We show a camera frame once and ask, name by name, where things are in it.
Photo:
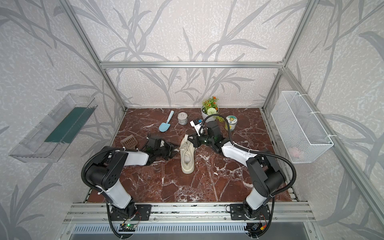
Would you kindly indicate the cream white sneaker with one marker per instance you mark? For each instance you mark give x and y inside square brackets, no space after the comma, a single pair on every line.
[187,152]

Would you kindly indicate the light blue plastic trowel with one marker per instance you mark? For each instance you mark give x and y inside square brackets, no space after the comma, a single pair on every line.
[166,125]

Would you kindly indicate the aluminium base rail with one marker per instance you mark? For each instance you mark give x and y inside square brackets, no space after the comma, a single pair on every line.
[284,212]

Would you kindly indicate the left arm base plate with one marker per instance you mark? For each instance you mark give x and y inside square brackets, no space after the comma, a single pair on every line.
[140,212]

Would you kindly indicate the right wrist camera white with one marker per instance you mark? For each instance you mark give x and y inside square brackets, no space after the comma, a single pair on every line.
[197,124]

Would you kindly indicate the left green circuit board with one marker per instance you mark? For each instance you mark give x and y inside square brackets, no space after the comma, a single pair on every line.
[125,228]

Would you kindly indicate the yellow sunflower seed can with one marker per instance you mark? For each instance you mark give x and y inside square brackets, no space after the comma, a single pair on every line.
[232,121]

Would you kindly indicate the small silver tin can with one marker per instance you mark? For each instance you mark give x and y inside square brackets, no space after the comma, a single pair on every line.
[182,118]

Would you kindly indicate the white wire mesh basket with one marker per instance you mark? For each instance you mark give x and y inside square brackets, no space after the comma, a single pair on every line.
[302,134]

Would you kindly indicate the aluminium frame crossbar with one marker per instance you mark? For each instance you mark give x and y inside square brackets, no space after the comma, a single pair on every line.
[242,65]

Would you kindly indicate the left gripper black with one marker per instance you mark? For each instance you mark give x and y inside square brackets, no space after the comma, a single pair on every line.
[165,147]

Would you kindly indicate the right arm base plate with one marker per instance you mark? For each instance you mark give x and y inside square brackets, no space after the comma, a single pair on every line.
[240,211]

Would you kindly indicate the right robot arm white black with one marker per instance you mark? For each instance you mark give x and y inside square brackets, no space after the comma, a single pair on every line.
[266,173]

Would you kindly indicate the white pot with flowers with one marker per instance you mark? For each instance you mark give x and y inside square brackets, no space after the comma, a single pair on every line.
[209,107]

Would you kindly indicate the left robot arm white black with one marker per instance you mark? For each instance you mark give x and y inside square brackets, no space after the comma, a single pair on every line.
[102,171]

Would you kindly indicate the clear plastic wall shelf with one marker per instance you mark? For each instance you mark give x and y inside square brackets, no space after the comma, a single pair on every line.
[48,141]

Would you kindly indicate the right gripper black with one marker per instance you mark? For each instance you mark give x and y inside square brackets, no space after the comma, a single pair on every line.
[197,141]

